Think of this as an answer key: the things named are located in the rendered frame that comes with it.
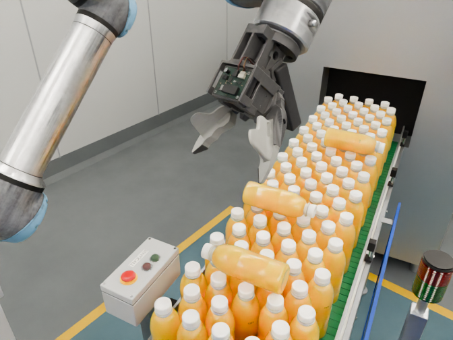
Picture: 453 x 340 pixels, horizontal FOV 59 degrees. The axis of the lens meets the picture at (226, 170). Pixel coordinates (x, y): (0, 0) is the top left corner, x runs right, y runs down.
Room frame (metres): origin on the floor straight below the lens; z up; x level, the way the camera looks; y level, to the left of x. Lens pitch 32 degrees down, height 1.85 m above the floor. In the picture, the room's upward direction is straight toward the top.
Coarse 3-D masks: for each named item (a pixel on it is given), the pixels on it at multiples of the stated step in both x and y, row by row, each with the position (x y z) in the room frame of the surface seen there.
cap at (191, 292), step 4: (188, 284) 0.67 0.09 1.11; (192, 284) 0.67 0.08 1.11; (184, 288) 0.65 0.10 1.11; (188, 288) 0.65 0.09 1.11; (192, 288) 0.65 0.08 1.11; (196, 288) 0.65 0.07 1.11; (184, 292) 0.64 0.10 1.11; (188, 292) 0.64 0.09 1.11; (192, 292) 0.64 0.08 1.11; (196, 292) 0.64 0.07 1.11; (188, 296) 0.63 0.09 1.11; (192, 296) 0.63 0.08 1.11; (196, 296) 0.64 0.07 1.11; (192, 300) 0.63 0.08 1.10
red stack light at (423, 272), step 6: (420, 264) 0.61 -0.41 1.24; (420, 270) 0.60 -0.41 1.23; (426, 270) 0.59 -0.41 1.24; (432, 270) 0.58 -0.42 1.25; (420, 276) 0.60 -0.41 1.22; (426, 276) 0.58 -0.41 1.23; (432, 276) 0.58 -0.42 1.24; (438, 276) 0.57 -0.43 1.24; (444, 276) 0.57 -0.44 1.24; (450, 276) 0.58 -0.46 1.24; (426, 282) 0.58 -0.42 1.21; (432, 282) 0.58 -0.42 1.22; (438, 282) 0.57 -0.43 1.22; (444, 282) 0.57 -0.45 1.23
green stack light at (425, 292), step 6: (414, 282) 0.61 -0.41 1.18; (420, 282) 0.59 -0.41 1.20; (414, 288) 0.60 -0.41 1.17; (420, 288) 0.59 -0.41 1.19; (426, 288) 0.58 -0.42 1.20; (432, 288) 0.57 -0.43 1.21; (438, 288) 0.57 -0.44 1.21; (444, 288) 0.57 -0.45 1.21; (420, 294) 0.58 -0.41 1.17; (426, 294) 0.58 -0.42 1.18; (432, 294) 0.57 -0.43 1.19; (438, 294) 0.57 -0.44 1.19; (426, 300) 0.57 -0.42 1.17; (432, 300) 0.57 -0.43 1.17; (438, 300) 0.57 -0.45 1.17
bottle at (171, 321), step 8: (176, 312) 0.62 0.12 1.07; (152, 320) 0.60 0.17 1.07; (160, 320) 0.59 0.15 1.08; (168, 320) 0.59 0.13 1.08; (176, 320) 0.60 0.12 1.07; (152, 328) 0.59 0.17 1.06; (160, 328) 0.58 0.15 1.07; (168, 328) 0.58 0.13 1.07; (176, 328) 0.59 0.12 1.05; (152, 336) 0.59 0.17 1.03; (160, 336) 0.57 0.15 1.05; (168, 336) 0.58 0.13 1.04; (176, 336) 0.59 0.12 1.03
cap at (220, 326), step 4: (216, 324) 0.55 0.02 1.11; (220, 324) 0.55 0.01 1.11; (224, 324) 0.55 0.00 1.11; (212, 328) 0.54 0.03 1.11; (216, 328) 0.55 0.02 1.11; (220, 328) 0.55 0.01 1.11; (224, 328) 0.55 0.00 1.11; (228, 328) 0.54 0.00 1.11; (212, 332) 0.54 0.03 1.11; (216, 332) 0.54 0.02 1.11; (220, 332) 0.54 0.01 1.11; (224, 332) 0.54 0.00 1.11; (228, 332) 0.54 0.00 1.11; (212, 336) 0.53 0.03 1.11; (216, 336) 0.53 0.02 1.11; (220, 336) 0.53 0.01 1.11; (224, 336) 0.53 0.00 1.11; (228, 336) 0.53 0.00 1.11
